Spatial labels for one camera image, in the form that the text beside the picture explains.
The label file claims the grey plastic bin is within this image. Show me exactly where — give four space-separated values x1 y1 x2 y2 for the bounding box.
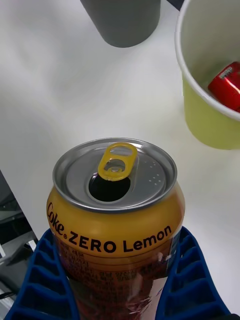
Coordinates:
79 0 162 48

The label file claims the yellow and red drink can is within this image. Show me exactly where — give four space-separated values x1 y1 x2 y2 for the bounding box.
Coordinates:
46 136 186 320

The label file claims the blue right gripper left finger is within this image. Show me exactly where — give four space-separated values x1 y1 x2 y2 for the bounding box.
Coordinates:
4 228 81 320

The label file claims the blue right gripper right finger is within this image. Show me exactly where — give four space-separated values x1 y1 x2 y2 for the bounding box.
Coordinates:
154 225 232 320

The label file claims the yellow-green plastic bin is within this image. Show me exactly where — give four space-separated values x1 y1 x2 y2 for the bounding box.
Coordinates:
174 0 240 151

